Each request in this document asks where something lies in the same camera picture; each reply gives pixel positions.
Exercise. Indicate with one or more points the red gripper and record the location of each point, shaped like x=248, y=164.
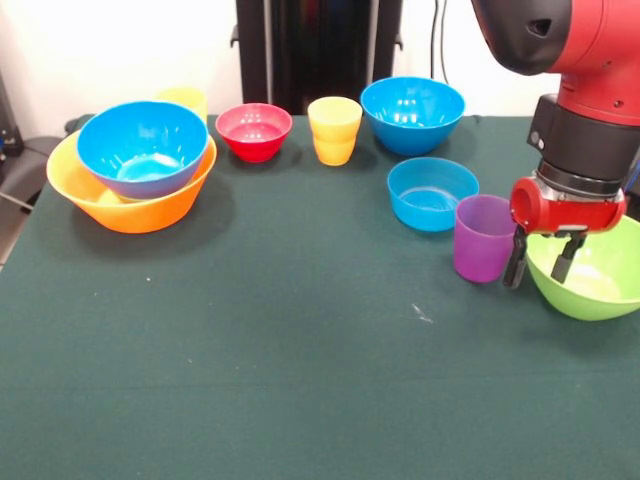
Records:
x=570, y=215

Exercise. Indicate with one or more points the large green bowl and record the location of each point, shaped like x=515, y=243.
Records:
x=595, y=300

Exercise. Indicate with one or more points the small blue ridged bowl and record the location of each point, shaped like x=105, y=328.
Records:
x=425, y=205

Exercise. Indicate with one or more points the large blue bowl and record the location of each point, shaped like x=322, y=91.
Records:
x=145, y=150
x=412, y=125

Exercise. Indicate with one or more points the yellow cup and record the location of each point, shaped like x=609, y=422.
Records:
x=335, y=130

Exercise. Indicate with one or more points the large orange bowl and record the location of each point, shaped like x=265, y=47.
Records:
x=145, y=217

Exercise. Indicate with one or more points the purple cup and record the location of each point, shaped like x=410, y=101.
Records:
x=480, y=250

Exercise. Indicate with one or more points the dark green tablecloth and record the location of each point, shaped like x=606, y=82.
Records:
x=300, y=350

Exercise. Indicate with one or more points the black robot column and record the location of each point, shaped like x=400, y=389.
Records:
x=320, y=55

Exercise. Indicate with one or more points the small red bowl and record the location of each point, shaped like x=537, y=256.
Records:
x=255, y=135

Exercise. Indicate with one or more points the translucent yellow-green cup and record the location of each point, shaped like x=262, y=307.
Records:
x=192, y=97

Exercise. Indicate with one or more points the black robot pedestal leg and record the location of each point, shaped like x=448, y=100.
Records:
x=20, y=170

